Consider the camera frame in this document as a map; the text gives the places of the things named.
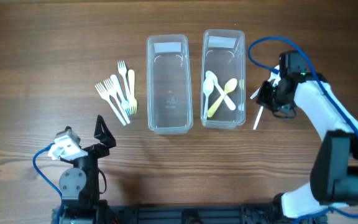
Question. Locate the clear plastic container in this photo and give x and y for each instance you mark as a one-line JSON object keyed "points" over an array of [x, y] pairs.
{"points": [[224, 53], [169, 96]]}

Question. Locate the white spoon angled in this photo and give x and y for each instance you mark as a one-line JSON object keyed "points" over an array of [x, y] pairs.
{"points": [[255, 93]]}

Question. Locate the right clear plastic container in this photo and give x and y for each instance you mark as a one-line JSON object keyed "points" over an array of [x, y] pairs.
{"points": [[224, 53]]}

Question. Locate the left clear plastic container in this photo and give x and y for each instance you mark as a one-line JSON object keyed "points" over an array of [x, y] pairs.
{"points": [[169, 96]]}

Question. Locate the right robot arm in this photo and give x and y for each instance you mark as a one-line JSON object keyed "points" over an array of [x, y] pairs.
{"points": [[334, 177]]}

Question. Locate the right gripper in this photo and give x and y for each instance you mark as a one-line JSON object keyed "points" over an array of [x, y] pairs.
{"points": [[266, 97]]}

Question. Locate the yellow plastic spoon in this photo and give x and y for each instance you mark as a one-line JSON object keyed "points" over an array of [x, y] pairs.
{"points": [[229, 87]]}

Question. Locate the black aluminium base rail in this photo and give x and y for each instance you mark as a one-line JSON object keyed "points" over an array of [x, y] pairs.
{"points": [[240, 214]]}

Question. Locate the white spoon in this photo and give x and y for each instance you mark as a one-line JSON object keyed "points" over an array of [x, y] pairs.
{"points": [[230, 104], [258, 118], [208, 87]]}

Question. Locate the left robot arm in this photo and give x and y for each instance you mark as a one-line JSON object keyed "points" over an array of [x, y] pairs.
{"points": [[79, 185]]}

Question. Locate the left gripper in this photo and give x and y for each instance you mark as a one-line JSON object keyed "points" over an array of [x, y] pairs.
{"points": [[93, 149]]}

